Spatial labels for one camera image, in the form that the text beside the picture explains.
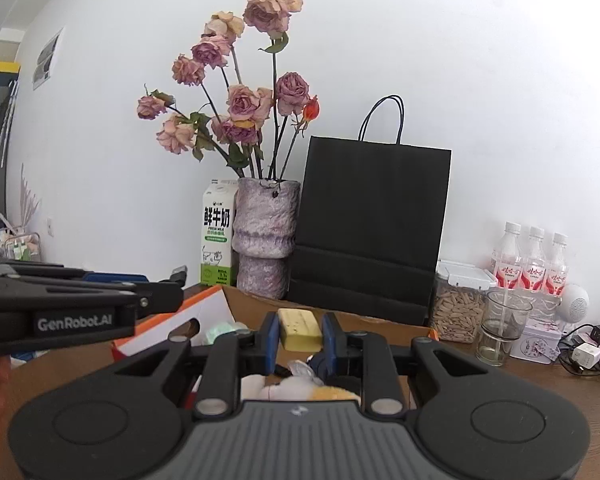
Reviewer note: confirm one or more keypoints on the clear grain jar white lid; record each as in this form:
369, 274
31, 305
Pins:
455, 310

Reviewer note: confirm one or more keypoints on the white green milk carton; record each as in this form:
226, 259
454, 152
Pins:
216, 240

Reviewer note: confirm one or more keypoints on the clear drinking glass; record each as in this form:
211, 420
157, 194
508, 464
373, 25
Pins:
500, 330

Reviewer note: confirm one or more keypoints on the plastic bag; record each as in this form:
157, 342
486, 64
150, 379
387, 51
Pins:
225, 332

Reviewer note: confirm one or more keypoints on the purple mottled vase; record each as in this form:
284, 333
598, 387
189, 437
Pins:
265, 230

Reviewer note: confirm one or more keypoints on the pink dried grass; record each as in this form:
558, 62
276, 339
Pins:
29, 200

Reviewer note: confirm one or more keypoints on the white power adapter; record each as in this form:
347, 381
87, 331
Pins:
586, 355

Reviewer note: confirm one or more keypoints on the red cardboard box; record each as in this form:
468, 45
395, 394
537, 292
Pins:
250, 305

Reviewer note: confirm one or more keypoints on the navy fabric pouch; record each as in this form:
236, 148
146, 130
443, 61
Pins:
316, 362

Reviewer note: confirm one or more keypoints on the white floral tin box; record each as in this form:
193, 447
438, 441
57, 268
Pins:
540, 342

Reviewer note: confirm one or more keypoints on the pale yellow rectangular block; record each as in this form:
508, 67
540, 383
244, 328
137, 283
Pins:
300, 327

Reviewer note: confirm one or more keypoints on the white yellow plush sheep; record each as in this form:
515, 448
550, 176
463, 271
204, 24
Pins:
290, 389

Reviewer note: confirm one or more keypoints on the white round speaker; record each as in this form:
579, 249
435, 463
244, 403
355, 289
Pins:
574, 304

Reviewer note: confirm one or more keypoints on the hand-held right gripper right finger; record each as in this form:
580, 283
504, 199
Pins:
328, 340

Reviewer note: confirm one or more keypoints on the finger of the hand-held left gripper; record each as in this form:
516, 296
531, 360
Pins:
115, 278
80, 299

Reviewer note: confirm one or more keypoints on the white wall socket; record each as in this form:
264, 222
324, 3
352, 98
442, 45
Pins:
50, 227

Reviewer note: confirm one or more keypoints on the black paper bag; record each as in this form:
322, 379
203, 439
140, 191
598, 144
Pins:
370, 220

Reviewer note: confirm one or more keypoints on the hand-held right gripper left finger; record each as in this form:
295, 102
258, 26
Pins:
272, 335

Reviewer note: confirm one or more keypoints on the bouquet of dried pink roses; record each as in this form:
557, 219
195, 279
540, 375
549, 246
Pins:
245, 102

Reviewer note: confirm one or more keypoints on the clear bottle red label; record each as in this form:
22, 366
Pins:
533, 270
505, 265
556, 272

